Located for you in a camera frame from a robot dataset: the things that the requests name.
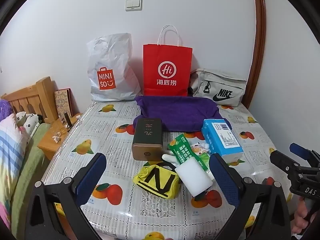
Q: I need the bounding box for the person's right hand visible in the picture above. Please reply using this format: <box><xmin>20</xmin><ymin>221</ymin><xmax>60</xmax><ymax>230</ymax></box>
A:
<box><xmin>292</xmin><ymin>197</ymin><xmax>320</xmax><ymax>236</ymax></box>

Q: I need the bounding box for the small white snack sachet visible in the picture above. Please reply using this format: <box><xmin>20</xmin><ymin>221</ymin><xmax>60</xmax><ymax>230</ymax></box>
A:
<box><xmin>190</xmin><ymin>142</ymin><xmax>210</xmax><ymax>155</ymax></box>

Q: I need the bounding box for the illustrated notebook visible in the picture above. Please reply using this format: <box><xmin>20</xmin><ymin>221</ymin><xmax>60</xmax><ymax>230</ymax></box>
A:
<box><xmin>54</xmin><ymin>88</ymin><xmax>75</xmax><ymax>119</ymax></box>

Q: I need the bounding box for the white sponge block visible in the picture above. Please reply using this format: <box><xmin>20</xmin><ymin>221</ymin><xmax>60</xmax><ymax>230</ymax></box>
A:
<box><xmin>174</xmin><ymin>156</ymin><xmax>213</xmax><ymax>197</ymax></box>

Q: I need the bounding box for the fruit print tablecloth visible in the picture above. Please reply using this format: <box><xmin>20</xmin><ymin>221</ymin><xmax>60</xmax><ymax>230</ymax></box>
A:
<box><xmin>40</xmin><ymin>101</ymin><xmax>293</xmax><ymax>240</ymax></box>

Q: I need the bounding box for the dark green tin box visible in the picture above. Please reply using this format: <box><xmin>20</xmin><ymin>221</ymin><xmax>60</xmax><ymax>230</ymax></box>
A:
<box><xmin>132</xmin><ymin>118</ymin><xmax>164</xmax><ymax>161</ymax></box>

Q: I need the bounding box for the wooden nightstand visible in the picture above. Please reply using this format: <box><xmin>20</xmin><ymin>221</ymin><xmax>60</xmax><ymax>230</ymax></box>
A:
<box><xmin>37</xmin><ymin>114</ymin><xmax>84</xmax><ymax>161</ymax></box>

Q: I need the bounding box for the white glove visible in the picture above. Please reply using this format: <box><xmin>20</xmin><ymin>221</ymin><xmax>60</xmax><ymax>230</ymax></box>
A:
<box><xmin>162</xmin><ymin>153</ymin><xmax>183</xmax><ymax>167</ymax></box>

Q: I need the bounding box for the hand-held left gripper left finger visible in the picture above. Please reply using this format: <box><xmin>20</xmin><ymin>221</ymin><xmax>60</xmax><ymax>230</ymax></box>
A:
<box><xmin>26</xmin><ymin>152</ymin><xmax>107</xmax><ymax>240</ymax></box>

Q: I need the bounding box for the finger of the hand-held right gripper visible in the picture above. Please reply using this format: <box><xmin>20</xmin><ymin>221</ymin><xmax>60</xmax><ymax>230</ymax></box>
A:
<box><xmin>289</xmin><ymin>142</ymin><xmax>320</xmax><ymax>167</ymax></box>
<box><xmin>269</xmin><ymin>149</ymin><xmax>308</xmax><ymax>180</ymax></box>

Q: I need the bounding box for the red paper bag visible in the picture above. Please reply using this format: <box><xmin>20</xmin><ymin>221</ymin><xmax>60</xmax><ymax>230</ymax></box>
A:
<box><xmin>143</xmin><ymin>25</ymin><xmax>193</xmax><ymax>97</ymax></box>

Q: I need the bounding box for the small green packet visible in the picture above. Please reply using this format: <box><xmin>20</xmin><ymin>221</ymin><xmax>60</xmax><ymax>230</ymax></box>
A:
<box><xmin>199</xmin><ymin>152</ymin><xmax>212</xmax><ymax>165</ymax></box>

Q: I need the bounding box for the blue tissue pack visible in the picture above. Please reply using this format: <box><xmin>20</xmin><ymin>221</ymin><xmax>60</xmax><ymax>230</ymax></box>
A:
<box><xmin>201</xmin><ymin>119</ymin><xmax>244</xmax><ymax>162</ymax></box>

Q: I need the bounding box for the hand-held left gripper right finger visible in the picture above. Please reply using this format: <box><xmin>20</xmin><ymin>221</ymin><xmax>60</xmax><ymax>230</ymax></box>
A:
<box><xmin>209</xmin><ymin>153</ymin><xmax>292</xmax><ymax>240</ymax></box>

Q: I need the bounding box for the wooden headboard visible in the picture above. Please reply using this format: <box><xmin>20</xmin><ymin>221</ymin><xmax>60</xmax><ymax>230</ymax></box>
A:
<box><xmin>1</xmin><ymin>77</ymin><xmax>59</xmax><ymax>124</ymax></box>

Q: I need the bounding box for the yellow black pouch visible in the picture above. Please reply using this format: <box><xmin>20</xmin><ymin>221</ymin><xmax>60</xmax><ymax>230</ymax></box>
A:
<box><xmin>133</xmin><ymin>162</ymin><xmax>182</xmax><ymax>200</ymax></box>

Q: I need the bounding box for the dotted plush toy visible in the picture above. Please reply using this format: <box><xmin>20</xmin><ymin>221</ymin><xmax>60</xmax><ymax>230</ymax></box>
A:
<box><xmin>16</xmin><ymin>111</ymin><xmax>43</xmax><ymax>140</ymax></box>

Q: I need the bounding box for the purple towel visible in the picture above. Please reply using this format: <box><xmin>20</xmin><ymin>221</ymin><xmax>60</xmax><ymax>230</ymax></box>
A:
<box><xmin>134</xmin><ymin>95</ymin><xmax>232</xmax><ymax>132</ymax></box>

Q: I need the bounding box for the purple knitted item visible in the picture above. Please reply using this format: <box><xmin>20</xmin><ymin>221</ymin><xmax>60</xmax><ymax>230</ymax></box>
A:
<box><xmin>0</xmin><ymin>99</ymin><xmax>13</xmax><ymax>123</ymax></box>

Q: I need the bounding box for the grey waist bag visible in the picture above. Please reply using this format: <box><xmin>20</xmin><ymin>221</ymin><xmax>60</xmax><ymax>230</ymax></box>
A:
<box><xmin>189</xmin><ymin>68</ymin><xmax>247</xmax><ymax>106</ymax></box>

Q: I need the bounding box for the colourful bed quilt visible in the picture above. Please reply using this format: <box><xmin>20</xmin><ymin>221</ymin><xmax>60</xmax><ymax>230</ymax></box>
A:
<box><xmin>0</xmin><ymin>114</ymin><xmax>54</xmax><ymax>240</ymax></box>

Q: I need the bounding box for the green snack packet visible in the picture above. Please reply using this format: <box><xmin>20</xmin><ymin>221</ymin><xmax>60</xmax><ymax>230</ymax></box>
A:
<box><xmin>168</xmin><ymin>134</ymin><xmax>213</xmax><ymax>173</ymax></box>

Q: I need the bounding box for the white light switch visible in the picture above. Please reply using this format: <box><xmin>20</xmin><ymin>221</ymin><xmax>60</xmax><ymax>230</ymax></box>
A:
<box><xmin>125</xmin><ymin>0</ymin><xmax>142</xmax><ymax>11</ymax></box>

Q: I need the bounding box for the brown wooden door frame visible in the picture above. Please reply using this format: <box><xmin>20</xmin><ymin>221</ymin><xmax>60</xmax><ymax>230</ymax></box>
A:
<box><xmin>241</xmin><ymin>0</ymin><xmax>267</xmax><ymax>108</ymax></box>

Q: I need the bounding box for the white plastic shopping bag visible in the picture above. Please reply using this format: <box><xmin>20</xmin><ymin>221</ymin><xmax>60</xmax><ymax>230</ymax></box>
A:
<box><xmin>86</xmin><ymin>33</ymin><xmax>141</xmax><ymax>102</ymax></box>

